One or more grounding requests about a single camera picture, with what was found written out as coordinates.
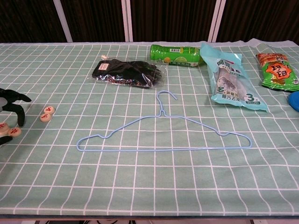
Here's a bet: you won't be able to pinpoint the green and orange snack bag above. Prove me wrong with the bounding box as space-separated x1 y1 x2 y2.
256 52 299 92

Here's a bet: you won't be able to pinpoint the blue round disc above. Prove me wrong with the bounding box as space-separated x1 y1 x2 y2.
286 91 299 110

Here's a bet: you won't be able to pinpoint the light blue wire hanger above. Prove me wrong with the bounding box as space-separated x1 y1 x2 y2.
77 90 253 152

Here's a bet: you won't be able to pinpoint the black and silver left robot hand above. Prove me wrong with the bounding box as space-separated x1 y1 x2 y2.
0 88 32 147

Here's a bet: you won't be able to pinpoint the green checked tablecloth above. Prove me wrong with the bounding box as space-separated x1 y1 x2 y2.
0 38 299 217

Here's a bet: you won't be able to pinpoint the white partition post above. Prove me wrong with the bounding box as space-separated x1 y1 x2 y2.
121 0 134 42
207 0 227 43
52 0 73 43

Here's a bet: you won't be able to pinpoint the light blue cleaning cloth package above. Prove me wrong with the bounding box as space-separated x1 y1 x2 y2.
200 42 269 112

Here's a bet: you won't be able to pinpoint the black gloves in clear bag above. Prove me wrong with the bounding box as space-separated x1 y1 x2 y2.
91 55 168 90

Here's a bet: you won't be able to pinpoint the green roll pack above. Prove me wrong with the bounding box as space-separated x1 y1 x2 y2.
150 44 204 68

